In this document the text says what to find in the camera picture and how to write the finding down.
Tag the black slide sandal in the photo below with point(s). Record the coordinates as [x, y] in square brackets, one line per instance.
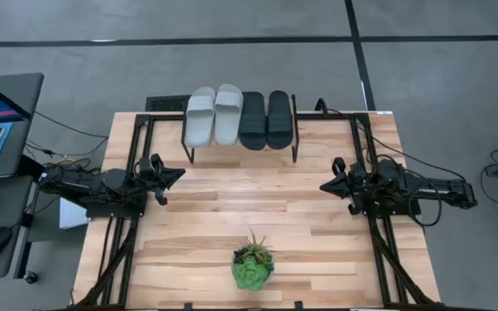
[252, 121]
[279, 120]

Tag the green succulent plant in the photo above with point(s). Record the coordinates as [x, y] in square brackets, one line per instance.
[249, 274]

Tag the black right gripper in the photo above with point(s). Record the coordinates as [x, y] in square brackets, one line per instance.
[358, 185]

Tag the wooden shelf with black frame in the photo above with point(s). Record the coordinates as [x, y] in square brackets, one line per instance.
[294, 129]

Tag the grey desk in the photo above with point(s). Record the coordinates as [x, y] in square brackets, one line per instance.
[20, 90]

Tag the white geometric concrete planter pot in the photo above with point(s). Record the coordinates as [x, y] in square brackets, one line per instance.
[271, 273]

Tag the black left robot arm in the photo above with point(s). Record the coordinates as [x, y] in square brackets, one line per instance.
[102, 185]

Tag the black desk caster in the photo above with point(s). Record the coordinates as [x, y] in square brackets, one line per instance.
[30, 277]

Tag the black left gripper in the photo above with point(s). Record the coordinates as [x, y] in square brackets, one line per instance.
[149, 177]

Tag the black aluminium rig frame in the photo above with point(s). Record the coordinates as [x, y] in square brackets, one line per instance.
[331, 116]

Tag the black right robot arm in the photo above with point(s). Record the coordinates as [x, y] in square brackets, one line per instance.
[439, 190]

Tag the black floor vent grate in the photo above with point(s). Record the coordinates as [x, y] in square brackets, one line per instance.
[167, 103]

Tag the grey slide sandal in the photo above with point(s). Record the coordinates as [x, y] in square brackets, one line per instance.
[200, 116]
[228, 114]

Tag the white paper sheet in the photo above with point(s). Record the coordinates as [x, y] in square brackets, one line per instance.
[72, 216]

